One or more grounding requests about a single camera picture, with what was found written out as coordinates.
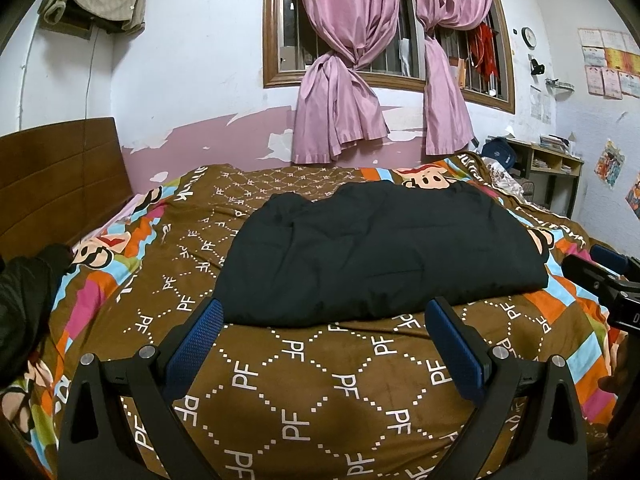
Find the round wall clock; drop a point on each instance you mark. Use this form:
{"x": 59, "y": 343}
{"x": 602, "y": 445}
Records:
{"x": 529, "y": 37}

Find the wooden wall box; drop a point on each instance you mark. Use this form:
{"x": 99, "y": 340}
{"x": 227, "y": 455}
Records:
{"x": 65, "y": 27}

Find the narrow pink curtain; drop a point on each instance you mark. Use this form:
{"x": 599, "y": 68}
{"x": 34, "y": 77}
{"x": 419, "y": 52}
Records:
{"x": 445, "y": 105}

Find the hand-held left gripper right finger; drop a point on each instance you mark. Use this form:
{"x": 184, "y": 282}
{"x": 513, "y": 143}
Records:
{"x": 457, "y": 355}

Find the red hanging clothes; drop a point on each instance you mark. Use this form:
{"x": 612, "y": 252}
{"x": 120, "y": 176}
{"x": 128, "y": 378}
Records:
{"x": 485, "y": 50}

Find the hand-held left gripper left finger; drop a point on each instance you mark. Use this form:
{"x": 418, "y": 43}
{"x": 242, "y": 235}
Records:
{"x": 195, "y": 345}

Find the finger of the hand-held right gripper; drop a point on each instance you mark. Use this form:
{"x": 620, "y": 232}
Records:
{"x": 585, "y": 270}
{"x": 607, "y": 256}

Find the row of wall certificates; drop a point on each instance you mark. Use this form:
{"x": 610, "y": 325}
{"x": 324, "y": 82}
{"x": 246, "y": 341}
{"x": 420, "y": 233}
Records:
{"x": 610, "y": 60}

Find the white wall calendar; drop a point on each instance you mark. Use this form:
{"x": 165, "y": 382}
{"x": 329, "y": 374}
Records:
{"x": 540, "y": 105}

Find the wooden window frame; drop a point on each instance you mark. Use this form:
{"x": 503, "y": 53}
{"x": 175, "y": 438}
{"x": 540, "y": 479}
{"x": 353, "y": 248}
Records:
{"x": 270, "y": 35}

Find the wooden shelf desk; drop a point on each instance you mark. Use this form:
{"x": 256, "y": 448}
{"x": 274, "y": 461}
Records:
{"x": 550, "y": 149}

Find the colourful wall poster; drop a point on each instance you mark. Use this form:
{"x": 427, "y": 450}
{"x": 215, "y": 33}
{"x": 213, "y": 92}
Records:
{"x": 634, "y": 195}
{"x": 609, "y": 162}

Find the wooden headboard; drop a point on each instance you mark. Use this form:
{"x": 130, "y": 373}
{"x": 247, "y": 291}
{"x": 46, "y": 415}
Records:
{"x": 60, "y": 175}

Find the wide pink curtain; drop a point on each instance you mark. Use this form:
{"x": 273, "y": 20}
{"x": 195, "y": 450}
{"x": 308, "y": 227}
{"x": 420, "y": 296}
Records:
{"x": 340, "y": 105}

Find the printed cartoon blanket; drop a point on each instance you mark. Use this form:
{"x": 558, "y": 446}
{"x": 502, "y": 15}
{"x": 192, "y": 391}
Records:
{"x": 310, "y": 385}

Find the black jacket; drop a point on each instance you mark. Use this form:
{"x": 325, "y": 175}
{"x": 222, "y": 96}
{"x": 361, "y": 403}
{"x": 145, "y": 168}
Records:
{"x": 380, "y": 255}

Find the stack of papers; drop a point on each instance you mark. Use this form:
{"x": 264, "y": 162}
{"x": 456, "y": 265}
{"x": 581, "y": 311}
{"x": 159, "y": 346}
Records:
{"x": 555, "y": 142}

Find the white wall bracket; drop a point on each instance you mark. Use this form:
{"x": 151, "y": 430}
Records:
{"x": 557, "y": 83}

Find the floral cloth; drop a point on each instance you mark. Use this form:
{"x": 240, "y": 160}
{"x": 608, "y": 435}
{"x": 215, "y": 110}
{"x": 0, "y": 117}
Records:
{"x": 505, "y": 177}

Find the dark clothes pile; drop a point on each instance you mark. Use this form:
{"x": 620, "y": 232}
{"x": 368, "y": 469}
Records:
{"x": 25, "y": 300}

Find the black wall lamp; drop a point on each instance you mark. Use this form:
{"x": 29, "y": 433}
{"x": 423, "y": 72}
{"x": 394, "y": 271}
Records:
{"x": 536, "y": 66}

